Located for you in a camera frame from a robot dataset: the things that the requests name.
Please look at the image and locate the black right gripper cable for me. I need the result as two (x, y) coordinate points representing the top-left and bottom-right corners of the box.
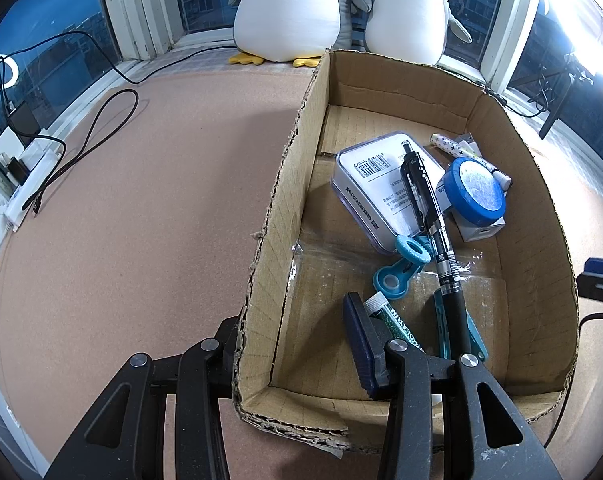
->
(544, 310), (603, 453)

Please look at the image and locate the black pen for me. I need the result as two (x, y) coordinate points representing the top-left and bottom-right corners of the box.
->
(399, 141), (475, 361)

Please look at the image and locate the white rectangular tin box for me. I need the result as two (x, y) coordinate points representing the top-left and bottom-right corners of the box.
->
(335, 132), (449, 256)

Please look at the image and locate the white ring light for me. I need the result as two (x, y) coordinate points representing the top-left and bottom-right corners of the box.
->
(536, 0), (603, 93)

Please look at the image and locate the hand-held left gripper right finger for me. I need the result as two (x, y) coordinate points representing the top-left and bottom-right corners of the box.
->
(343, 292), (565, 480)

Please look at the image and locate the black tripod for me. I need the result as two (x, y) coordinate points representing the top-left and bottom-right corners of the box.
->
(539, 52), (597, 140)

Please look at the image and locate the large penguin plush toy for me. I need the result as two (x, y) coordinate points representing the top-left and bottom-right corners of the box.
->
(229, 0), (373, 68)

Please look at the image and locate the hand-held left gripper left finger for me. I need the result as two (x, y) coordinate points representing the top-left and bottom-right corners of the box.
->
(44, 316), (242, 480)

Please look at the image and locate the long black cable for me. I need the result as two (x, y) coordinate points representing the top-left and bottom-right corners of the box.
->
(0, 30), (237, 111)

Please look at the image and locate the black ring light cable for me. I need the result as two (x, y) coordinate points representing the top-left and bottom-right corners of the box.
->
(501, 74), (558, 117)

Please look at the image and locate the white cube charger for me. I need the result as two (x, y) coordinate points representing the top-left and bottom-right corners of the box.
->
(434, 180), (507, 242)

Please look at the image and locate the cardboard box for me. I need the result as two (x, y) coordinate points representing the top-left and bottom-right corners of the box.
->
(230, 49), (581, 453)

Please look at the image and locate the black charger brick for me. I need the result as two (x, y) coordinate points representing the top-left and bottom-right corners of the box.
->
(6, 105), (40, 137)

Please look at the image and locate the blue plastic clip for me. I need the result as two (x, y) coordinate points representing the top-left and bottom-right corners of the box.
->
(433, 287), (489, 362)

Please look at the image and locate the teal ring-handled clip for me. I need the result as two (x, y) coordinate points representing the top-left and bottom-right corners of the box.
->
(373, 234), (432, 299)

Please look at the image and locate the green glitter tube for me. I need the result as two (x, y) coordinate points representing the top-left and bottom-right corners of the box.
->
(364, 294), (432, 358)

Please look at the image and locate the black looped cable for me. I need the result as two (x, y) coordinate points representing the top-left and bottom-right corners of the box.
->
(24, 89), (140, 213)

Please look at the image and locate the small black plug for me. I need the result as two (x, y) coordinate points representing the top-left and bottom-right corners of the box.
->
(4, 157), (30, 186)

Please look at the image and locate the white plug adapter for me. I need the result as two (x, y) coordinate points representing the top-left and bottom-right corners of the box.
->
(0, 129), (32, 157)

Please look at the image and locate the white patterned pen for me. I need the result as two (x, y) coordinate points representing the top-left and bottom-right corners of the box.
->
(431, 133), (512, 192)

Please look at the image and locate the white power strip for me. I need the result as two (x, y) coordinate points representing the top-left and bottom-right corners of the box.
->
(4, 130), (65, 232)

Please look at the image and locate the white window frame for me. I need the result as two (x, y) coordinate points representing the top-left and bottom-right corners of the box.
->
(0, 0), (603, 126)

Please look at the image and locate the small penguin plush toy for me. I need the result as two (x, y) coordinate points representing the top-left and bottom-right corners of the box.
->
(365, 0), (473, 67)

